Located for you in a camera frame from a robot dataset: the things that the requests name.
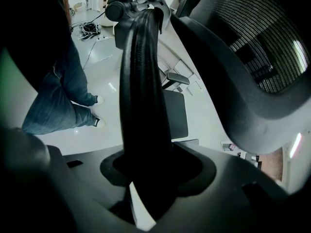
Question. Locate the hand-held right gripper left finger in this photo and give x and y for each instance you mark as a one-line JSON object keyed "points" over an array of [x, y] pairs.
{"points": [[17, 159]]}

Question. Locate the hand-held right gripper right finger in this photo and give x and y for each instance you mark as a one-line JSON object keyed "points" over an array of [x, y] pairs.
{"points": [[267, 210]]}

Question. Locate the black mesh office chair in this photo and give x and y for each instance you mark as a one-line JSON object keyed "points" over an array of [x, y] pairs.
{"points": [[243, 93]]}

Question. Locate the white desk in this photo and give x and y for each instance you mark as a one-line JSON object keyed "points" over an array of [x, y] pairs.
{"points": [[171, 46]]}

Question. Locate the person's right leg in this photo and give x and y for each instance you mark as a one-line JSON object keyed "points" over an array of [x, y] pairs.
{"points": [[56, 113]]}

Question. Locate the person's leg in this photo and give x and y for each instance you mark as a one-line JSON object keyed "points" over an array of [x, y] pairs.
{"points": [[56, 113], [73, 71]]}

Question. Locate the person's white right shoe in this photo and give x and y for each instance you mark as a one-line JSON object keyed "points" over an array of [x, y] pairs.
{"points": [[100, 122]]}

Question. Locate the person's white shoe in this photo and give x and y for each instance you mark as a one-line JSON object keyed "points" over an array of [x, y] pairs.
{"points": [[100, 122], [99, 99]]}

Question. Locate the person's white left shoe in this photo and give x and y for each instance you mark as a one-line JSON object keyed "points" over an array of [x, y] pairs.
{"points": [[99, 99]]}

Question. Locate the person's left leg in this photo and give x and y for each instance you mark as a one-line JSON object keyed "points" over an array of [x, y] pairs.
{"points": [[73, 71]]}

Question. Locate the person's dark top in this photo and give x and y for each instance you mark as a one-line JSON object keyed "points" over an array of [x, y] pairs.
{"points": [[48, 45]]}

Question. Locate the white power strip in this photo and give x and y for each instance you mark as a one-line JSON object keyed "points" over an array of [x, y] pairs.
{"points": [[102, 37]]}

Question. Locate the white round bin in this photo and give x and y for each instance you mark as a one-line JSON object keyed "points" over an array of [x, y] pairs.
{"points": [[107, 21]]}

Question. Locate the white cabinet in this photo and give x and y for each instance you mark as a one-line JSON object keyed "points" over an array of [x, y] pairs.
{"points": [[104, 3]]}

